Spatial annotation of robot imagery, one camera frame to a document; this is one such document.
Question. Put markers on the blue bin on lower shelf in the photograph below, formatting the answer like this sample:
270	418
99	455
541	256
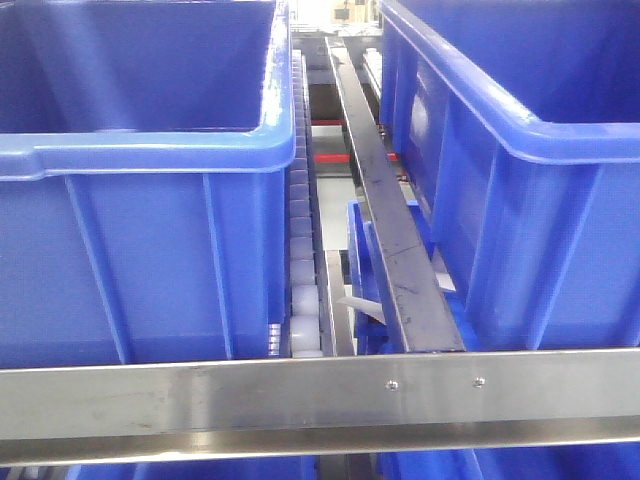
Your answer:
367	278

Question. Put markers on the white roller conveyor track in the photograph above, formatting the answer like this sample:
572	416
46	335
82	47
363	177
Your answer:
304	323

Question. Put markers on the blue bin, left neighbour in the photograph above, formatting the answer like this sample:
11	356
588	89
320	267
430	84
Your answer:
145	155

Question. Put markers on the blue sorting bin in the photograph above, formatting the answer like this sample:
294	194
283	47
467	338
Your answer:
518	125

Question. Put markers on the steel divider rail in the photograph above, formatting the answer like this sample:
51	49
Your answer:
416	313

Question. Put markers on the steel front shelf rail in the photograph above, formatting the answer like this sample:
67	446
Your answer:
228	409

